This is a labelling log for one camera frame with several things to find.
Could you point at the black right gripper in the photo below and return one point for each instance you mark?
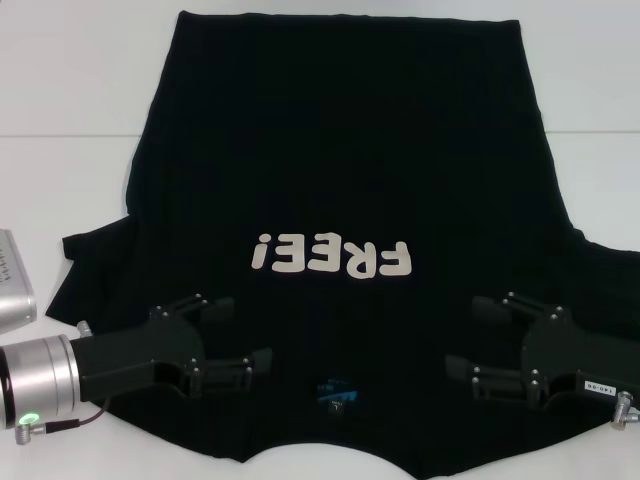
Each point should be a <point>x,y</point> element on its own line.
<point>565,355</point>

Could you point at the black t-shirt with FREE print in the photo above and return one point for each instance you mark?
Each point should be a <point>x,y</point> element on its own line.
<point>325,150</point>

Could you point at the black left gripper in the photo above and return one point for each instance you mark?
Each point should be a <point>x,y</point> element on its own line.
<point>150,350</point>

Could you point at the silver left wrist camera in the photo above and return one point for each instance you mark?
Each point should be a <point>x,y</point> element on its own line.
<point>12,285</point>

